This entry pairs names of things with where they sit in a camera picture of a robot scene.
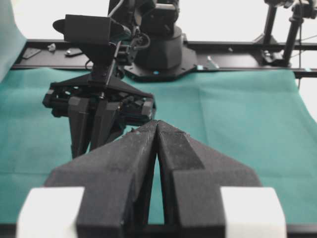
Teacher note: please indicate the black aluminium rail frame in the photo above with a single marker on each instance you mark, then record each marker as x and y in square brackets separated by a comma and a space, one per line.
[166, 61]

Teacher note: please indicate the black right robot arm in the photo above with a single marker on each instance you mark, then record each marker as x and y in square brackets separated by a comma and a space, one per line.
[149, 21]

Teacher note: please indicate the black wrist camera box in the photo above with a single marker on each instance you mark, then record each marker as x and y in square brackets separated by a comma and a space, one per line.
[91, 29]

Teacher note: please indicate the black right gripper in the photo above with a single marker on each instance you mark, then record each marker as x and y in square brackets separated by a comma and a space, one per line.
[118, 98]

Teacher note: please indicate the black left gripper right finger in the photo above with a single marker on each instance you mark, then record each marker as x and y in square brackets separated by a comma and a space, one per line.
[191, 176]

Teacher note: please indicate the black camera stand pole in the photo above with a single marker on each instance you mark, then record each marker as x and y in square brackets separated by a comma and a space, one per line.
[266, 39]

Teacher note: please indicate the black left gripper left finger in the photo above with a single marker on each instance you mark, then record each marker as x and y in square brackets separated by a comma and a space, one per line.
[117, 179]

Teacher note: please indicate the green cloth mat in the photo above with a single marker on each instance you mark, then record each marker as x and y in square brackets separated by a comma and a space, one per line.
[255, 117]

